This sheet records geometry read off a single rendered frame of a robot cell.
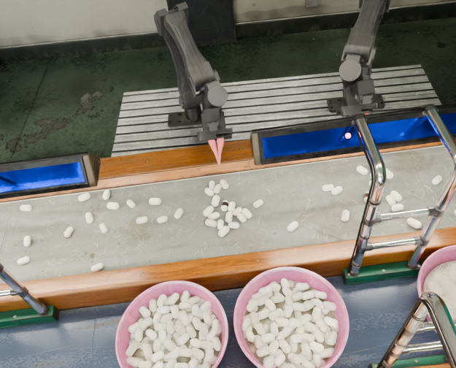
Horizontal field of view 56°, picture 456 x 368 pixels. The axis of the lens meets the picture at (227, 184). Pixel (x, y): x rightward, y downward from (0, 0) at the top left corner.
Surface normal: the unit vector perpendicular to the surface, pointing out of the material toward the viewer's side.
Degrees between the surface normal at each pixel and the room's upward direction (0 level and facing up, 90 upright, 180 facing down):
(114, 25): 89
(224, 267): 0
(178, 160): 0
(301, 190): 0
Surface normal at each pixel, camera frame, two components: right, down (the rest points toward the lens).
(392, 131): 0.03, 0.32
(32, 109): -0.09, -0.63
